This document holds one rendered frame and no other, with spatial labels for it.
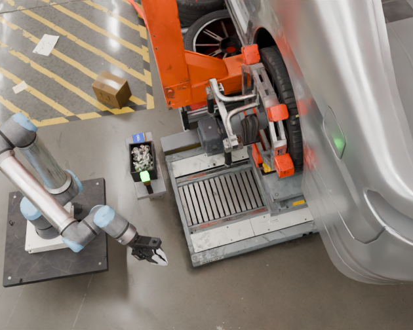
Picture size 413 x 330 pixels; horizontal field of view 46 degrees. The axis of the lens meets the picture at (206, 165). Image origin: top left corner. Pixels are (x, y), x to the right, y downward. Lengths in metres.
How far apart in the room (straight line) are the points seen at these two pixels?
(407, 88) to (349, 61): 0.94
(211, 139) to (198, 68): 0.47
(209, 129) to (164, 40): 0.72
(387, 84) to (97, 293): 2.19
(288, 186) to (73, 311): 1.51
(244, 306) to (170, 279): 0.48
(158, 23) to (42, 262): 1.49
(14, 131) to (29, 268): 0.98
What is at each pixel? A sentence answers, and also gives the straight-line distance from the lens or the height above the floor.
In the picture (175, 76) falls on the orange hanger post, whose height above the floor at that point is 0.81.
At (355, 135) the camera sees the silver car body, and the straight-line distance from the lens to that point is 1.63.
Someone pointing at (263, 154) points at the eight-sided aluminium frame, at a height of 0.62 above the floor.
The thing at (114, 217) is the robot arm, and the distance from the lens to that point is 2.05.
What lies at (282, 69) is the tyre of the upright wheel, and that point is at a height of 1.18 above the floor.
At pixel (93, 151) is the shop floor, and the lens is 3.62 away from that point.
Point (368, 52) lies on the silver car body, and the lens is 1.68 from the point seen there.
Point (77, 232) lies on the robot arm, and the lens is 2.15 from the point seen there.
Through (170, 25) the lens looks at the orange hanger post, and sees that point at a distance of 2.54.
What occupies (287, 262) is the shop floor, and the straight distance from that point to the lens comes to 3.11.
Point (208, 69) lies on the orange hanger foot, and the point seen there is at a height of 0.77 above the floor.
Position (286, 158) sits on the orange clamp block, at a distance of 2.39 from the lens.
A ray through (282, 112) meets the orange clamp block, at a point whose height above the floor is 1.14.
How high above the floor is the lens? 2.94
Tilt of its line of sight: 60 degrees down
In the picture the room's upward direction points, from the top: 9 degrees counter-clockwise
